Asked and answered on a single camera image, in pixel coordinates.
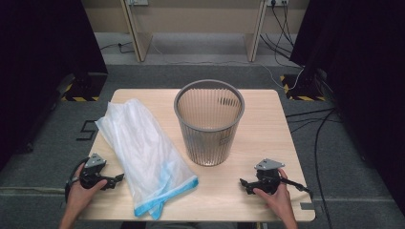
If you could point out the grey tape strip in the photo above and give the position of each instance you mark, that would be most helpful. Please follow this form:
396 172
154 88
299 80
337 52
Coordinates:
307 206

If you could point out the person's right hand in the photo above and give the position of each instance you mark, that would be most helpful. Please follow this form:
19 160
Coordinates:
280 200

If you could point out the black curtain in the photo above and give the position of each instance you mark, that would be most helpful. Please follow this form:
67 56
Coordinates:
366 63
38 63

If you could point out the white blue-edged plastic trash bag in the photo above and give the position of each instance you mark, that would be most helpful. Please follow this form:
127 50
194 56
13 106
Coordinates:
143 152

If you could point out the beige wooden desk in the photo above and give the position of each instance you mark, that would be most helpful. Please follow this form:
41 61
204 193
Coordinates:
140 44

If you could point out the grey ribbed trash bin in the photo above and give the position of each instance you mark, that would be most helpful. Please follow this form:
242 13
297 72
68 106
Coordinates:
207 146

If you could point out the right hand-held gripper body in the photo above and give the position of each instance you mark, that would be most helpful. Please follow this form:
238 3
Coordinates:
269 164

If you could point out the person's left hand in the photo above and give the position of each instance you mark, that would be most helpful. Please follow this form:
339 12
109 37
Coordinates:
78 197

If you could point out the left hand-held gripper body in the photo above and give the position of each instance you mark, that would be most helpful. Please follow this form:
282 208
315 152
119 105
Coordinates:
95 160

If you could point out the white wall socket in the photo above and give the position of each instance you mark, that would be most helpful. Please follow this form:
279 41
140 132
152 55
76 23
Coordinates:
137 2
277 2

